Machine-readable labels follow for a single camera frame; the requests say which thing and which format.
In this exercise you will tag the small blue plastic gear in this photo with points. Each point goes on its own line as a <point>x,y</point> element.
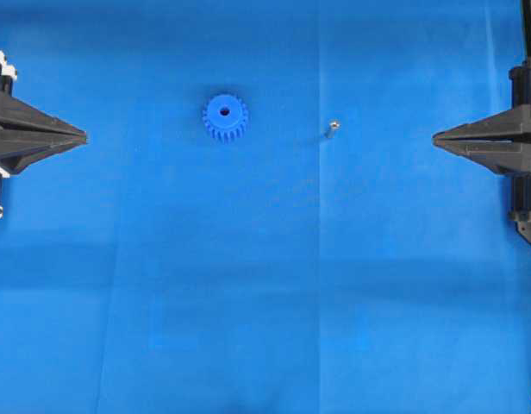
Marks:
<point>225,117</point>

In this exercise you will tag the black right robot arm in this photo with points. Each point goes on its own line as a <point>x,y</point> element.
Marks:
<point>520,77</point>

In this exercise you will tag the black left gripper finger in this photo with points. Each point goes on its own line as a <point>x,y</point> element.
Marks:
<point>15,163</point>
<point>15,114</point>

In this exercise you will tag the small silver metal shaft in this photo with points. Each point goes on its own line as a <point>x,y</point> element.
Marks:
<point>332,129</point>

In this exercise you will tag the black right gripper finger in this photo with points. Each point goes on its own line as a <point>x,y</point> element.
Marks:
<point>500,157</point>
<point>510,125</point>

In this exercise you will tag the blue table cloth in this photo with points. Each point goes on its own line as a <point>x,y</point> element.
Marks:
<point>157,270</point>

